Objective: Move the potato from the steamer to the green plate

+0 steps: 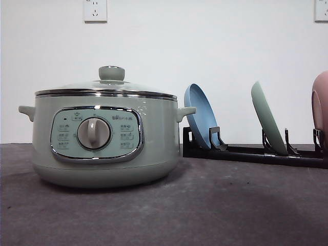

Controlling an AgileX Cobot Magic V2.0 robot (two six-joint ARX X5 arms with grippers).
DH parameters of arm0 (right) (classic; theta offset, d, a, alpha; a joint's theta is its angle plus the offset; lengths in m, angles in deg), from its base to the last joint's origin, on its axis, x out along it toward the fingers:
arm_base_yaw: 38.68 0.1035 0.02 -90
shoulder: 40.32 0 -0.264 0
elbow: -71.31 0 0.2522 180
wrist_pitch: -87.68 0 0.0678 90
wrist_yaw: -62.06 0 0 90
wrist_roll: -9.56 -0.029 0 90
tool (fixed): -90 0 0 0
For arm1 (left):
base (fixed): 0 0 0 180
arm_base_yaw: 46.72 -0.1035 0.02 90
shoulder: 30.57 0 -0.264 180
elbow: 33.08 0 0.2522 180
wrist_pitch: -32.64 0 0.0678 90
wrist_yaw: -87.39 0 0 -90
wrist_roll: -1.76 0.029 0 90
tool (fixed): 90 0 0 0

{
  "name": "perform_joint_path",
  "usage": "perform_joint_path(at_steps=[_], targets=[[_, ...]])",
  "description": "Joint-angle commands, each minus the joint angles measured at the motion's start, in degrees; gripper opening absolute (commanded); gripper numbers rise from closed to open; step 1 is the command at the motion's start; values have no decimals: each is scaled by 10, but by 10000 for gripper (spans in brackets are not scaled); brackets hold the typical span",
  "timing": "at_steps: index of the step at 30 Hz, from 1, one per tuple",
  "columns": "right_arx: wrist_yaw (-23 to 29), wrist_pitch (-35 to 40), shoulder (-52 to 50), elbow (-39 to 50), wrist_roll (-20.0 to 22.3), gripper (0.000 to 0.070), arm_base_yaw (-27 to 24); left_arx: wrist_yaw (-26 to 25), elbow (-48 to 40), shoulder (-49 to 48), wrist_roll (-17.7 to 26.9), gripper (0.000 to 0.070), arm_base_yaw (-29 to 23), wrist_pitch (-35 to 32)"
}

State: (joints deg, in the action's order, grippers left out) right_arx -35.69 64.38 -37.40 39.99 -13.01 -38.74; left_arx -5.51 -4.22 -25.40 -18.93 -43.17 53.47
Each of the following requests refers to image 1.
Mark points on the white wall socket left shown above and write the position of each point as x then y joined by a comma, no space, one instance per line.
95,11

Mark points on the white wall socket right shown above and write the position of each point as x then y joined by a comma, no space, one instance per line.
320,12

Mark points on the grey table cloth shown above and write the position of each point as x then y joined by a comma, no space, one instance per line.
205,202

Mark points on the blue plate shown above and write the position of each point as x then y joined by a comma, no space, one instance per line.
204,118

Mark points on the green electric steamer pot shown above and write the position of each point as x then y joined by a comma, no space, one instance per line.
105,134

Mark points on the pink plate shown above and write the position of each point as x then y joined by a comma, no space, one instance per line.
319,95

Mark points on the glass pot lid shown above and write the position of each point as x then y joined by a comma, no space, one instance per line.
111,83

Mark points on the green plate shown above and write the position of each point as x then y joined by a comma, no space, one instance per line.
268,120

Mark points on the white wall socket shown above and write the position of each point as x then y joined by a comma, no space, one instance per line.
95,11
320,12

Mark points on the black dish rack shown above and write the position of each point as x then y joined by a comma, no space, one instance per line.
219,150

